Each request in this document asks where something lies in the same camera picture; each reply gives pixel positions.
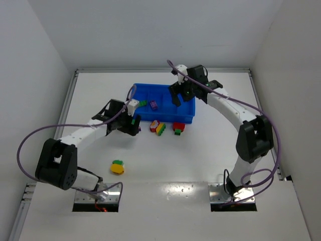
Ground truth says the blue divided plastic bin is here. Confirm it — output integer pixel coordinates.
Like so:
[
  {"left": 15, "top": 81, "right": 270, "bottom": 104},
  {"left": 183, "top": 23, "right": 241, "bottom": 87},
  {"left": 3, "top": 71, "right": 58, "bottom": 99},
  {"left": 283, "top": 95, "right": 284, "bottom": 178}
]
[{"left": 133, "top": 83, "right": 196, "bottom": 124}]

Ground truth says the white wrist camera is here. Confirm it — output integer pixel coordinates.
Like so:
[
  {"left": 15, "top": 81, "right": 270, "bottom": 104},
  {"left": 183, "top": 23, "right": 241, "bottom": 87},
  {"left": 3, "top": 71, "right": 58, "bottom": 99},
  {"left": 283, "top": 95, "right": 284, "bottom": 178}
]
[
  {"left": 127, "top": 99, "right": 139, "bottom": 116},
  {"left": 171, "top": 64, "right": 188, "bottom": 84}
]

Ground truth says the aluminium table edge rail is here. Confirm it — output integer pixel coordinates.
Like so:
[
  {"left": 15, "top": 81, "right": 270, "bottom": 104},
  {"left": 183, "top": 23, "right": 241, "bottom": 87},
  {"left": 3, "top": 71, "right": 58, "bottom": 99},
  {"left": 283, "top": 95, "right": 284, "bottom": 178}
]
[{"left": 7, "top": 67, "right": 78, "bottom": 241}]

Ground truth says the small green lego brick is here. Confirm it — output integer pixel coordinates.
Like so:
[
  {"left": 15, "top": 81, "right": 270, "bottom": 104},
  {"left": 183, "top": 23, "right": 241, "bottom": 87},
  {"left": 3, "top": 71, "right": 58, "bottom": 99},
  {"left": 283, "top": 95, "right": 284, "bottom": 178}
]
[{"left": 175, "top": 129, "right": 182, "bottom": 136}]

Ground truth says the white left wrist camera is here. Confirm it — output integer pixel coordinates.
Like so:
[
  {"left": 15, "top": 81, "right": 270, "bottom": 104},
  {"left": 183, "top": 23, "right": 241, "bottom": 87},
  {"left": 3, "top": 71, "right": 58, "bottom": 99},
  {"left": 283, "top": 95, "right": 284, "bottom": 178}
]
[{"left": 127, "top": 99, "right": 139, "bottom": 116}]

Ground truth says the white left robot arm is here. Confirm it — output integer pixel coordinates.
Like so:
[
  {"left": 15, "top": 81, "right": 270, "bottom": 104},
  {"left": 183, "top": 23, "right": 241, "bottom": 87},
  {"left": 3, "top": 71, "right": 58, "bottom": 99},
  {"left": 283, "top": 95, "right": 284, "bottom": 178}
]
[{"left": 35, "top": 99, "right": 141, "bottom": 192}]

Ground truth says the green lego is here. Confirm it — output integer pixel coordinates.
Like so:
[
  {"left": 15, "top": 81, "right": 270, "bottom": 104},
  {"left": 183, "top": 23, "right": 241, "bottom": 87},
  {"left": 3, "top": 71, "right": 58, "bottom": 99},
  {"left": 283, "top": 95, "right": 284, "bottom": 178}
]
[{"left": 112, "top": 160, "right": 124, "bottom": 166}]

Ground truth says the purple rectangular lego brick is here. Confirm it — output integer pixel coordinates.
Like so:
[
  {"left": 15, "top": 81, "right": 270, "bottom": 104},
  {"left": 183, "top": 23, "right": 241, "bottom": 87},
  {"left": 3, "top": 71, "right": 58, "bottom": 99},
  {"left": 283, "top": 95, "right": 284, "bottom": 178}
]
[{"left": 149, "top": 100, "right": 158, "bottom": 111}]

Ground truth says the metal base plate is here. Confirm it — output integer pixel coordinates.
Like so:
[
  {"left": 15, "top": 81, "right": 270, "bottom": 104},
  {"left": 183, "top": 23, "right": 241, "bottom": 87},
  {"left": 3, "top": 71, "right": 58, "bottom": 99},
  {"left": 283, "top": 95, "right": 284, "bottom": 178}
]
[
  {"left": 208, "top": 182, "right": 256, "bottom": 203},
  {"left": 74, "top": 182, "right": 123, "bottom": 204}
]

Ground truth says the green rectangular lego brick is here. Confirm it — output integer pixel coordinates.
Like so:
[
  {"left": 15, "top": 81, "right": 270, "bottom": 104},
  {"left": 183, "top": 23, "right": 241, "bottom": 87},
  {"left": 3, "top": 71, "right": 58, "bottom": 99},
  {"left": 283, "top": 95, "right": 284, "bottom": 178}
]
[{"left": 139, "top": 100, "right": 147, "bottom": 107}]

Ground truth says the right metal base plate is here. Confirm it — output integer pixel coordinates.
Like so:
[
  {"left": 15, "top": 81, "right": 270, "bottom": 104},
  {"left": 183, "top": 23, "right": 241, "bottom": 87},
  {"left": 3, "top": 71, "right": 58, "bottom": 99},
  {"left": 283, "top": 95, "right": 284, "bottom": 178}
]
[{"left": 208, "top": 182, "right": 256, "bottom": 203}]

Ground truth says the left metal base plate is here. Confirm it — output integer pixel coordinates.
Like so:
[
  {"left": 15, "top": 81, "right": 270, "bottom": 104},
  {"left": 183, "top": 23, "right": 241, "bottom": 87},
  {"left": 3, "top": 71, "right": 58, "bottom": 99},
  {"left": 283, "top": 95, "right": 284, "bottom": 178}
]
[{"left": 74, "top": 182, "right": 123, "bottom": 204}]

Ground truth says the red lego block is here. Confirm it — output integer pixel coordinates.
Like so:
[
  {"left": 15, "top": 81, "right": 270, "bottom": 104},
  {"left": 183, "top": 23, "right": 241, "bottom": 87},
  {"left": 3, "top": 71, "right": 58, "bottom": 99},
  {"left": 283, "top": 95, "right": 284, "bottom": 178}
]
[{"left": 172, "top": 122, "right": 186, "bottom": 132}]

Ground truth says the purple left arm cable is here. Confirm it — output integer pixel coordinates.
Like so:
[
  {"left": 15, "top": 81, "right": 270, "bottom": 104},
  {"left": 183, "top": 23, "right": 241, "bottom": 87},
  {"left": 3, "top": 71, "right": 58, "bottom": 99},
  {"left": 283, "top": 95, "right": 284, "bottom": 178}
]
[{"left": 17, "top": 84, "right": 137, "bottom": 201}]

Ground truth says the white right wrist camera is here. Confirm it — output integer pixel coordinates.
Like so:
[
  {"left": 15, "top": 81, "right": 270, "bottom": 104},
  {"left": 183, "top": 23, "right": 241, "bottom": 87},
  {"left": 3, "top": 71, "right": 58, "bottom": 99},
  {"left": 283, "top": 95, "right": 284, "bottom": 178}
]
[{"left": 171, "top": 64, "right": 188, "bottom": 84}]

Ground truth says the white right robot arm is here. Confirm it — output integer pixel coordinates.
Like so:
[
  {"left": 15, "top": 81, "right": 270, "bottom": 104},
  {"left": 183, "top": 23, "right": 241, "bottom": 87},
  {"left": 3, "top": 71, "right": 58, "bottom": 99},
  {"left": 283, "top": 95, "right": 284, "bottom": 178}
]
[{"left": 169, "top": 65, "right": 274, "bottom": 196}]

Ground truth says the red lego with pink cloud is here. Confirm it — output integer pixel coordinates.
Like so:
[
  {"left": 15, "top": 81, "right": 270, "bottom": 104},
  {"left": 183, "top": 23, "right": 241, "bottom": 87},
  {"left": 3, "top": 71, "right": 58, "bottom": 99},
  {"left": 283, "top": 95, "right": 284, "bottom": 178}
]
[{"left": 149, "top": 120, "right": 160, "bottom": 133}]

